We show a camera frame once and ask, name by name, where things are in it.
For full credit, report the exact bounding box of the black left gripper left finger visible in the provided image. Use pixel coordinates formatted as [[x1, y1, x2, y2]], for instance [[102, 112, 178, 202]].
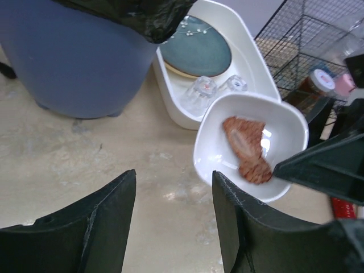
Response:
[[1, 169, 136, 272]]

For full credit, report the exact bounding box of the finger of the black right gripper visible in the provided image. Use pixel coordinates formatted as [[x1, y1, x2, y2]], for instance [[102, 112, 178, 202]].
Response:
[[273, 133, 363, 205]]

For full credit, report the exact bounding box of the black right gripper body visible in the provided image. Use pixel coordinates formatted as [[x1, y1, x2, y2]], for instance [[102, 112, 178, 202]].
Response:
[[306, 53, 363, 147]]

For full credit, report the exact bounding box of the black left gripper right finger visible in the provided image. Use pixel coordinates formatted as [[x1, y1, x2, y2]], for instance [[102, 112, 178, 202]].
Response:
[[212, 171, 363, 272]]

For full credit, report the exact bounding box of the pink lid spice jar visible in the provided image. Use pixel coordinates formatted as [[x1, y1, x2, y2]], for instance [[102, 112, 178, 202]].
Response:
[[335, 73, 356, 98]]

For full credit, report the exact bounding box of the red label brown jar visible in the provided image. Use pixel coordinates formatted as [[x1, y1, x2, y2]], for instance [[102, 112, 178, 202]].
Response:
[[298, 69, 336, 96]]

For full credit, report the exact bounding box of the pink meat piece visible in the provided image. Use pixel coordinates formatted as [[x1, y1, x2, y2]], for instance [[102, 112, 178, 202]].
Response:
[[222, 116, 272, 185]]

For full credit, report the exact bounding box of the small white green bowl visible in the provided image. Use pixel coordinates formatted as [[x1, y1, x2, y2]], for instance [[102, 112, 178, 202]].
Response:
[[193, 93, 309, 202]]

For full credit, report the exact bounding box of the clear wine glass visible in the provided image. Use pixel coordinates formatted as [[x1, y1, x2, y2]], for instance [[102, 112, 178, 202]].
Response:
[[180, 76, 218, 117], [218, 75, 248, 93]]

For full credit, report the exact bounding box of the blue ceramic plate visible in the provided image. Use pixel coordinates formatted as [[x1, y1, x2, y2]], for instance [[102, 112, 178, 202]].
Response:
[[159, 15, 232, 77]]

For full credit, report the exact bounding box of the yellow plastic plate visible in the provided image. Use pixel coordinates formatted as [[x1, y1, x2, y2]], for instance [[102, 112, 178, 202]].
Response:
[[164, 60, 205, 78]]

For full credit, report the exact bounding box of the red glitter tube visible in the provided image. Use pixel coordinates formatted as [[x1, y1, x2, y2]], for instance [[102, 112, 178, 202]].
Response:
[[331, 197, 357, 219]]

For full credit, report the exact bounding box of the white plastic tub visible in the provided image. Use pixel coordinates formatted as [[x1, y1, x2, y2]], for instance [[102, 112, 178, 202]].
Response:
[[152, 1, 282, 130]]

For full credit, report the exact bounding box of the blue trash bin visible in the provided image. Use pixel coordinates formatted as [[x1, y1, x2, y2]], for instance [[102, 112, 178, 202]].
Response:
[[1, 1, 158, 119]]

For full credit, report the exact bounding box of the black music stand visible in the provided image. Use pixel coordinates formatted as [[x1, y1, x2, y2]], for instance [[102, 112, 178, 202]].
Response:
[[0, 62, 17, 80]]

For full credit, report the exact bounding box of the black trash bag liner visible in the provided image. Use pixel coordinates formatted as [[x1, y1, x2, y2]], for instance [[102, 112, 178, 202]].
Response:
[[57, 0, 196, 44]]

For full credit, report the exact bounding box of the black wire basket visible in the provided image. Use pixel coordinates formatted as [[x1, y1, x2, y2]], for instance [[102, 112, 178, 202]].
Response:
[[254, 0, 364, 114]]

